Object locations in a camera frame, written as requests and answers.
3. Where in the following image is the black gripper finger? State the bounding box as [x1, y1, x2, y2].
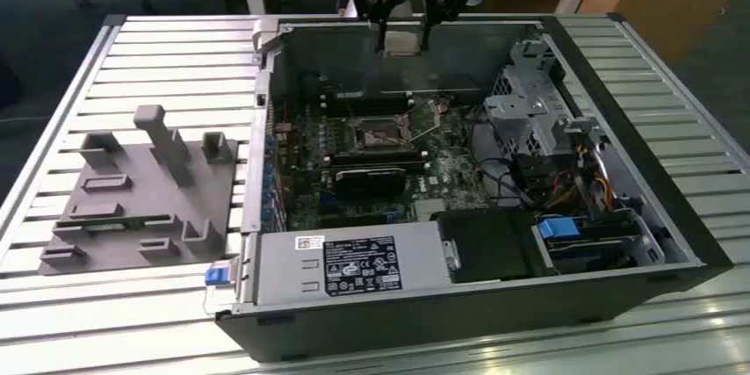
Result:
[373, 0, 406, 56]
[417, 0, 441, 54]

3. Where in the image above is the silver CPU plate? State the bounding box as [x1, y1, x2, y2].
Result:
[382, 31, 426, 58]

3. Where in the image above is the CPU socket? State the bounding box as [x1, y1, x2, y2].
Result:
[348, 116, 414, 151]

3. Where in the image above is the metal drive cage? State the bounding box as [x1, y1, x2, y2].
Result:
[480, 40, 601, 157]

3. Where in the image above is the green motherboard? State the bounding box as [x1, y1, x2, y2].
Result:
[265, 84, 498, 234]

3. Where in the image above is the black graphics card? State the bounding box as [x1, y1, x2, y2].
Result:
[333, 166, 406, 198]

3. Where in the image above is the silver chipset heat sink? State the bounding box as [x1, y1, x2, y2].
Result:
[413, 198, 445, 219]

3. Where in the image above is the black drive bay box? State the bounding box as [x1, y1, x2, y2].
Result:
[436, 208, 543, 285]

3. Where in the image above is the blue disk carrier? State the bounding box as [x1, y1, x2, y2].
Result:
[535, 215, 581, 242]
[201, 260, 236, 314]

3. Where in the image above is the grey parts rack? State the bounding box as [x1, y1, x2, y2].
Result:
[34, 104, 240, 278]

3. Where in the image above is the grey power supply box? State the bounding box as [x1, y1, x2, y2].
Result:
[232, 221, 456, 306]

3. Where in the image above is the green RAM stick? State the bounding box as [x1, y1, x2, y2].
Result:
[55, 214, 172, 230]

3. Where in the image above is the black PC case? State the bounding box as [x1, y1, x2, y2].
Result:
[213, 12, 736, 364]

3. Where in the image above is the black cable bundle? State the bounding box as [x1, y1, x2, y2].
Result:
[476, 153, 557, 212]

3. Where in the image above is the coloured power wire bundle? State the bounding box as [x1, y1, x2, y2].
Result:
[541, 168, 620, 213]

